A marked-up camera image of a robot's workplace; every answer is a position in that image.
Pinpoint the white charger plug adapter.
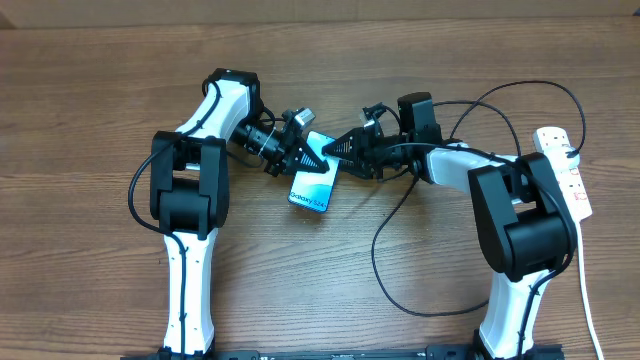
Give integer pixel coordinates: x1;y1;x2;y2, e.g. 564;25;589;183
543;146;580;172

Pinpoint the white power strip cord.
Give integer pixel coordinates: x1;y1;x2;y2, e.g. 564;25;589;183
573;221;605;360

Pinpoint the Samsung Galaxy smartphone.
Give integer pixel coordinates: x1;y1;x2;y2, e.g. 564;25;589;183
288;131;339;213

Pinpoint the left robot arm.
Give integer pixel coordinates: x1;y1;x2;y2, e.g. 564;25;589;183
147;68;329;359

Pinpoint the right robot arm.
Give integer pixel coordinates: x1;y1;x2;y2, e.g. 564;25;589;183
322;92;579;359

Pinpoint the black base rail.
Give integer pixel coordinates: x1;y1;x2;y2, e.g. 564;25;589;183
120;345;565;360

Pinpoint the white power strip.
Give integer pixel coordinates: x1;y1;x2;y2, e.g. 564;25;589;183
532;126;593;221

